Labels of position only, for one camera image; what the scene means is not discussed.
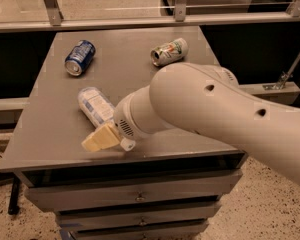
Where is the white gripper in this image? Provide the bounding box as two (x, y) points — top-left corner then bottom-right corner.
(81, 94), (147, 152)

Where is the clear blue-label plastic bottle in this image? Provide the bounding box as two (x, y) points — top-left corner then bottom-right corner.
(77, 86), (137, 152)

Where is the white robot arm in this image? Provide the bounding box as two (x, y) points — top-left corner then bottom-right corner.
(82, 63), (300, 185)

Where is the blue soda can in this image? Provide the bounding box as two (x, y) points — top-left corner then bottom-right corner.
(65, 40), (96, 76)

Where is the white green 7up can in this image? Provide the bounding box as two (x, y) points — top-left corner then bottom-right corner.
(150, 38), (189, 66)

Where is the top grey drawer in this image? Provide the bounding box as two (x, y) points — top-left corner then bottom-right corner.
(25, 169), (242, 212)

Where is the grey drawer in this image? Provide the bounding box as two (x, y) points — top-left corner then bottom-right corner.
(56, 202), (221, 231)
(25, 169), (242, 212)
(73, 220), (207, 240)

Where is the grey drawer cabinet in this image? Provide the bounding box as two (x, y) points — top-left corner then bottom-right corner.
(0, 25), (265, 240)

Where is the middle grey drawer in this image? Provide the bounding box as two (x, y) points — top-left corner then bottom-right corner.
(56, 202), (221, 231)

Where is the black table leg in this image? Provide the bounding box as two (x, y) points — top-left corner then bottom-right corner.
(8, 177), (20, 215)

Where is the bottom grey drawer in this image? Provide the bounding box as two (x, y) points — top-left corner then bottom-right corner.
(73, 220), (207, 240)

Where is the metal guard rail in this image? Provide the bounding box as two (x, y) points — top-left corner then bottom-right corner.
(0, 0), (300, 32)

